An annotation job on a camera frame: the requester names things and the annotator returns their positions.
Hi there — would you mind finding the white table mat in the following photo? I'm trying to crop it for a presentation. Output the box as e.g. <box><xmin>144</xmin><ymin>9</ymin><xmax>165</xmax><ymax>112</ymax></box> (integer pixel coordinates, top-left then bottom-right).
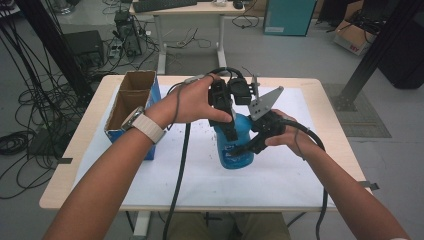
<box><xmin>71</xmin><ymin>84</ymin><xmax>336</xmax><ymax>210</ymax></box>

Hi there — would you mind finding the person's left hand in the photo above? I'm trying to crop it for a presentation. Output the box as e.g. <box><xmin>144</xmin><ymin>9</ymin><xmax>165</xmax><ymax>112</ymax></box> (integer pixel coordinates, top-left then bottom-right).
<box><xmin>144</xmin><ymin>73</ymin><xmax>233</xmax><ymax>130</ymax></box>

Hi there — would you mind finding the dark cabinet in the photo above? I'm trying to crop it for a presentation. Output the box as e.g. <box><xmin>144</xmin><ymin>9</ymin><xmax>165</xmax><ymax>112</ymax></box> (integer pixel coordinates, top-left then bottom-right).
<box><xmin>376</xmin><ymin>19</ymin><xmax>424</xmax><ymax>90</ymax></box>

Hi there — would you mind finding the black metal stand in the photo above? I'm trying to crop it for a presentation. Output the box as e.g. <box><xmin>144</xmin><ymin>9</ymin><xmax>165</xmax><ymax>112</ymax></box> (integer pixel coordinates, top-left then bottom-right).
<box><xmin>332</xmin><ymin>0</ymin><xmax>424</xmax><ymax>113</ymax></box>

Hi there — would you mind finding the person's right hand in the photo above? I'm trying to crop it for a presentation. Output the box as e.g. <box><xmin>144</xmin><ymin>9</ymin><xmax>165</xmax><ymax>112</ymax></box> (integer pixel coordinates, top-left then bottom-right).
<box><xmin>264</xmin><ymin>109</ymin><xmax>322</xmax><ymax>160</ymax></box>

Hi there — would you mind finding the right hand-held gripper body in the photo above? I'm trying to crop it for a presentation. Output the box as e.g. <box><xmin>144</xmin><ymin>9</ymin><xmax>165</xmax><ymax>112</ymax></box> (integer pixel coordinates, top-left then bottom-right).
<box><xmin>247</xmin><ymin>85</ymin><xmax>288</xmax><ymax>155</ymax></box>

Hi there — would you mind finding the brown cardboard box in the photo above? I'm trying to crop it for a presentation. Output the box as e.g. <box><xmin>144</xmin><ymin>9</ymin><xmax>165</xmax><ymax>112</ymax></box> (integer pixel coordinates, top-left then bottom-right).
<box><xmin>333</xmin><ymin>19</ymin><xmax>378</xmax><ymax>56</ymax></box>

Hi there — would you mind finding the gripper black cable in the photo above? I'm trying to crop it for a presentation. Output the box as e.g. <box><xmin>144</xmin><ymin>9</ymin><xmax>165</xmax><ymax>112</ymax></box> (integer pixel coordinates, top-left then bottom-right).
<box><xmin>162</xmin><ymin>122</ymin><xmax>192</xmax><ymax>240</ymax></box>
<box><xmin>283</xmin><ymin>119</ymin><xmax>330</xmax><ymax>240</ymax></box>

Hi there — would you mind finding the teal cabinet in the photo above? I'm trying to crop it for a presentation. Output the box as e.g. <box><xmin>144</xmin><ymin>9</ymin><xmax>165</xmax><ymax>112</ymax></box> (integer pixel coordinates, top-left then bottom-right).
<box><xmin>263</xmin><ymin>0</ymin><xmax>318</xmax><ymax>37</ymax></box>

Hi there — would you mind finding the white table leg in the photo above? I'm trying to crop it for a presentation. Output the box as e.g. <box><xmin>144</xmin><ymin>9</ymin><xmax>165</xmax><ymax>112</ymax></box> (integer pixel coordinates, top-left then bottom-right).
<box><xmin>131</xmin><ymin>210</ymin><xmax>153</xmax><ymax>240</ymax></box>

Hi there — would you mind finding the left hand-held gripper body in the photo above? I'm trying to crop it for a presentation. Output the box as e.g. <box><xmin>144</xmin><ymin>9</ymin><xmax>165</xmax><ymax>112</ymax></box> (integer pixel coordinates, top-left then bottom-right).
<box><xmin>207</xmin><ymin>73</ymin><xmax>261</xmax><ymax>116</ymax></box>

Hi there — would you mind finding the grey floor mat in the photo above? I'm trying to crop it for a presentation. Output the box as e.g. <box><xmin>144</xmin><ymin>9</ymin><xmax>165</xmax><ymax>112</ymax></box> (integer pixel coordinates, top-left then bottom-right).
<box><xmin>322</xmin><ymin>83</ymin><xmax>393</xmax><ymax>139</ymax></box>

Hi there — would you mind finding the blue bottle with white cap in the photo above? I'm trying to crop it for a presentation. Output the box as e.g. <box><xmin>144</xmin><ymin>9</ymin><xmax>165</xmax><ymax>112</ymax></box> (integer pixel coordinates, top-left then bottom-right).
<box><xmin>213</xmin><ymin>111</ymin><xmax>255</xmax><ymax>170</ymax></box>

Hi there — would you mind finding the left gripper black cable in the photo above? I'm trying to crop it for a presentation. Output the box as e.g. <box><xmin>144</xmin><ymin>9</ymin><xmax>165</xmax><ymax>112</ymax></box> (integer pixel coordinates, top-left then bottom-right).
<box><xmin>162</xmin><ymin>122</ymin><xmax>192</xmax><ymax>240</ymax></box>

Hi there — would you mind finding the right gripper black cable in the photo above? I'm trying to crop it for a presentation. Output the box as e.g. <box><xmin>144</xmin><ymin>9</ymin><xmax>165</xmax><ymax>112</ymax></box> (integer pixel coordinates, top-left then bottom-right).
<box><xmin>283</xmin><ymin>119</ymin><xmax>330</xmax><ymax>240</ymax></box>

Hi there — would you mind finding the wristwatch with beige band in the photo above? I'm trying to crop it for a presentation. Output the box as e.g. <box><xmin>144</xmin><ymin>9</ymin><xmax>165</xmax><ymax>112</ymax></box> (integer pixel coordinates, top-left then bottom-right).
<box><xmin>120</xmin><ymin>105</ymin><xmax>167</xmax><ymax>145</ymax></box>

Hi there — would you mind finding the black computer tower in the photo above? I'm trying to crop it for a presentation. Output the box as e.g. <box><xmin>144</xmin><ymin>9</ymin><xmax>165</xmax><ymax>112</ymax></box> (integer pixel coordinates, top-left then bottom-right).
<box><xmin>114</xmin><ymin>9</ymin><xmax>143</xmax><ymax>58</ymax></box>

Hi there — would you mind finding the bundle of black floor cables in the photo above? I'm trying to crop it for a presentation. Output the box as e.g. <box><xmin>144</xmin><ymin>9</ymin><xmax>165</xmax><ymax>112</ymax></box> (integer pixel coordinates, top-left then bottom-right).
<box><xmin>0</xmin><ymin>19</ymin><xmax>84</xmax><ymax>201</ymax></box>

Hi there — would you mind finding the white desk with wooden top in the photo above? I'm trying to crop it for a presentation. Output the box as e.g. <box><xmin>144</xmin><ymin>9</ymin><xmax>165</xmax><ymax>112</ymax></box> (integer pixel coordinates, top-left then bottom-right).
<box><xmin>129</xmin><ymin>0</ymin><xmax>246</xmax><ymax>76</ymax></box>

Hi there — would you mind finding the thin black cable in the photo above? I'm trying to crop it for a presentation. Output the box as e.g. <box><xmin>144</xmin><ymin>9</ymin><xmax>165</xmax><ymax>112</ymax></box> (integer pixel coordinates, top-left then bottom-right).
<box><xmin>285</xmin><ymin>211</ymin><xmax>308</xmax><ymax>229</ymax></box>

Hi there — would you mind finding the black keyboard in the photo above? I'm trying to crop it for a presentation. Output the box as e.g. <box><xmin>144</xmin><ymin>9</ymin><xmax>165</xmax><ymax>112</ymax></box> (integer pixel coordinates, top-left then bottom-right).
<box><xmin>132</xmin><ymin>0</ymin><xmax>198</xmax><ymax>14</ymax></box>

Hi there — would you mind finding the blue cardboard box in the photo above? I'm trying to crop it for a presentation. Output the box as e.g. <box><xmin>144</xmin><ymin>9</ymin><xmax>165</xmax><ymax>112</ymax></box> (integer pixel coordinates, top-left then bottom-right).
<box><xmin>104</xmin><ymin>69</ymin><xmax>163</xmax><ymax>161</ymax></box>

